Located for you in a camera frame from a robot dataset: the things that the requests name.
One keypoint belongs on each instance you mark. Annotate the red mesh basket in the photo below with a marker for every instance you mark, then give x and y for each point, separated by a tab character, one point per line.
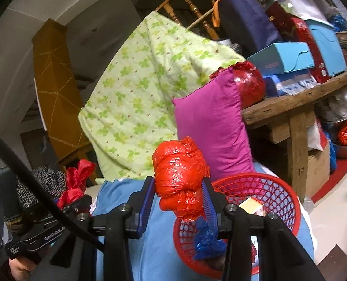
264	193

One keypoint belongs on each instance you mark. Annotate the blue plastic bag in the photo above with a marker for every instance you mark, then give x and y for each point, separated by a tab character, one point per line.
205	240

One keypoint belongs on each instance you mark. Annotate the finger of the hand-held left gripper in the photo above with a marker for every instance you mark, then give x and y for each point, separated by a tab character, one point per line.
79	203

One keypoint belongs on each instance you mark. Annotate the clear plastic bottle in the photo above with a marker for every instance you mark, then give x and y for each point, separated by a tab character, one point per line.
307	203

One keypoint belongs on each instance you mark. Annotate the knotted red plastic bag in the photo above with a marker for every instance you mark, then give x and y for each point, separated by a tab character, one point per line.
179	178

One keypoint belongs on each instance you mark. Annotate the wooden stair railing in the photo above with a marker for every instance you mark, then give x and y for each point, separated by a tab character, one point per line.
191	5

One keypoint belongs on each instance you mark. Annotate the yellow wooden cabinet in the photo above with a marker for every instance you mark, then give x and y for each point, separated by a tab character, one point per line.
56	93

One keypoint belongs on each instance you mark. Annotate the flat light blue box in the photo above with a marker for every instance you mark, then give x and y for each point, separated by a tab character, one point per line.
281	58

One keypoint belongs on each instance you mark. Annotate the cardboard box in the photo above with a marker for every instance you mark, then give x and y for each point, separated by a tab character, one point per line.
318	166

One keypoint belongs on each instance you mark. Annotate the magenta pillow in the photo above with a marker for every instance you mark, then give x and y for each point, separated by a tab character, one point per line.
214	123

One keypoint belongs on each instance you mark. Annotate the blue and white box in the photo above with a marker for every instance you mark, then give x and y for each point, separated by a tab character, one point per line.
290	83

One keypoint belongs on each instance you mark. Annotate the red box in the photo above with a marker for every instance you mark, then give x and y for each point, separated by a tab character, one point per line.
305	38

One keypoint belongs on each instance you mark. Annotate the glossy red bag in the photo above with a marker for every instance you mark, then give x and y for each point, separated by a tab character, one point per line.
251	86

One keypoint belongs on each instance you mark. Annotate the black and white speckled garment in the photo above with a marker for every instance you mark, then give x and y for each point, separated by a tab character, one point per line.
44	184

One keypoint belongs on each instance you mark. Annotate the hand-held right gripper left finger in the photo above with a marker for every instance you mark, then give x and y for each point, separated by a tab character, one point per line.
146	203

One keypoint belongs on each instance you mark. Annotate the navy blue cushion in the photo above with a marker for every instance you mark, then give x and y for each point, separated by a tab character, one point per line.
246	23

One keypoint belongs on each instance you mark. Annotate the blue blanket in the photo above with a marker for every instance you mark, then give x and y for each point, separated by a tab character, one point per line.
159	254

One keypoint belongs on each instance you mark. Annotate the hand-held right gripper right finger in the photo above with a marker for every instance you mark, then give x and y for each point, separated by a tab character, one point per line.
210	207

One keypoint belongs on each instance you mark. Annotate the wooden table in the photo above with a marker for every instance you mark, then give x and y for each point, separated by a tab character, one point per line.
293	108

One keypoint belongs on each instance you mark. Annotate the red floor mat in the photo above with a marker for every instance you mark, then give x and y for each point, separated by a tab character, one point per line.
337	178

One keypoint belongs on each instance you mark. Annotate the person's left hand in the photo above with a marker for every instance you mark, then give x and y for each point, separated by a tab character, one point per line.
21	267

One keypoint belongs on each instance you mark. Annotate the tall light blue box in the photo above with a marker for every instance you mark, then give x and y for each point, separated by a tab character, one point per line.
327	46

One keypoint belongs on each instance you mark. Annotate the white plastic bag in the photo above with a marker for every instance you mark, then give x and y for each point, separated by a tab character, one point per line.
339	102

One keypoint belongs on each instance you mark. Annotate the wicker basket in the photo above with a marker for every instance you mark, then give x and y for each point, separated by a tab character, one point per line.
343	38

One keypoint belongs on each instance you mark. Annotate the small red plastic bag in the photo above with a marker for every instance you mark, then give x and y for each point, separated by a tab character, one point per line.
346	133

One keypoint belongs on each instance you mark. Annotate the green floral quilt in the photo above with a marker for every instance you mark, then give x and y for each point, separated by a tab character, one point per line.
138	93

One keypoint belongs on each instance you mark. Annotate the orange and white carton box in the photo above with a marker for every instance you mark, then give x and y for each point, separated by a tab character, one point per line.
252	206

